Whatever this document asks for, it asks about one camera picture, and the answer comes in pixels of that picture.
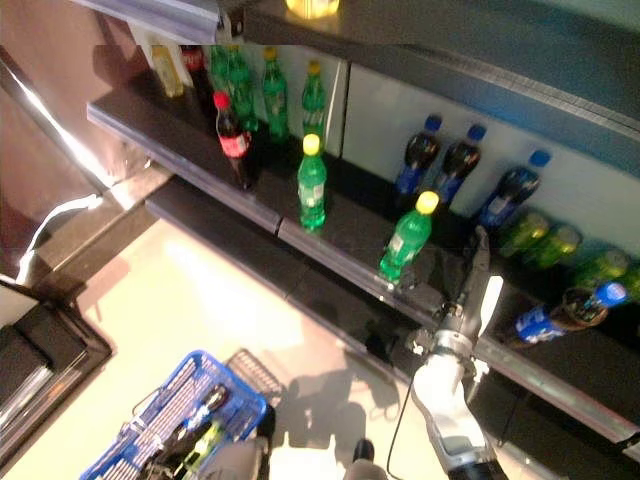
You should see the black left robot foot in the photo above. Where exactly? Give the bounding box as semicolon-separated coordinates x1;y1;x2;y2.
257;403;277;444

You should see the grey right robot leg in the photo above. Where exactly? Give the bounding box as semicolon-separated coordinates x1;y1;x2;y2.
344;458;389;480

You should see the grey robot leg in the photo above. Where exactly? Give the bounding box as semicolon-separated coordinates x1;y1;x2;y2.
197;439;274;480
344;458;389;480

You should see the black shelf board clear rail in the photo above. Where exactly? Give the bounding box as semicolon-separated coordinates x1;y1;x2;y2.
87;74;640;464
69;0;640;179

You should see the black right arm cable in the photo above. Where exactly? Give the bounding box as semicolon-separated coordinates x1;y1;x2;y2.
386;384;416;480

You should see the black shelf base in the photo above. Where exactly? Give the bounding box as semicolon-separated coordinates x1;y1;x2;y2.
144;179;501;451

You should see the black right robot foot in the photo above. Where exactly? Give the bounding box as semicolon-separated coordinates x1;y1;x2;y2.
351;438;376;464

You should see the blue plastic shopping basket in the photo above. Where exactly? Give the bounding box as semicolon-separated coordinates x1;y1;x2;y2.
78;349;269;480

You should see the low black shelf unit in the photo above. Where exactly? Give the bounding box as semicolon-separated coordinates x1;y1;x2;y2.
0;277;114;456

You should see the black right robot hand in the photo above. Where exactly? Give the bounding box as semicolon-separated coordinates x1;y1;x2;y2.
439;224;494;326

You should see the Pepsi bottle square print label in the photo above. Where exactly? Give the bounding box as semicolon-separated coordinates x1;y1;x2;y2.
504;281;629;349

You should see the black robot foot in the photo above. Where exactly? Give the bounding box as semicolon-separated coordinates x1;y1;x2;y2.
351;438;376;464
257;403;277;444

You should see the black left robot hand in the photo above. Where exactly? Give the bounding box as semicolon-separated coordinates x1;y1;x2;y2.
142;434;201;480

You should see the reflective metal end panel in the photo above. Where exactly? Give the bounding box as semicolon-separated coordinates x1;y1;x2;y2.
0;0;171;286

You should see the yellow tea bottle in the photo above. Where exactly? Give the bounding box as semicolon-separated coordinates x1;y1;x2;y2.
283;0;341;20
150;44;185;99

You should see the grey left robot leg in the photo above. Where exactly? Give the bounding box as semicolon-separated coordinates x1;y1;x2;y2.
197;439;274;480

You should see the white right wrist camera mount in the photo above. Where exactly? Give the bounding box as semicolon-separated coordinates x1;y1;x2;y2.
474;274;505;339

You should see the Pepsi bottle round logo label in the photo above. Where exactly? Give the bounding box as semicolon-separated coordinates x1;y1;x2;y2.
169;383;232;451

